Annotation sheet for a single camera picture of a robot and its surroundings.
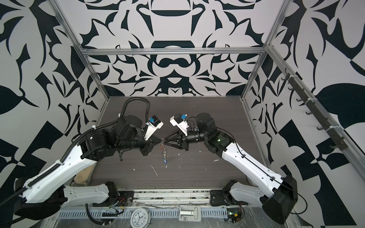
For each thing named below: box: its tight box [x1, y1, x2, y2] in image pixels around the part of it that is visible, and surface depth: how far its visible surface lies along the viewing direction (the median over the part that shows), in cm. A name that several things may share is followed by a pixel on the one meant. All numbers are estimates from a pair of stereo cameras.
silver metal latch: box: [178, 205, 202, 222], surface depth 70 cm
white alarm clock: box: [129, 207, 152, 228], surface depth 67 cm
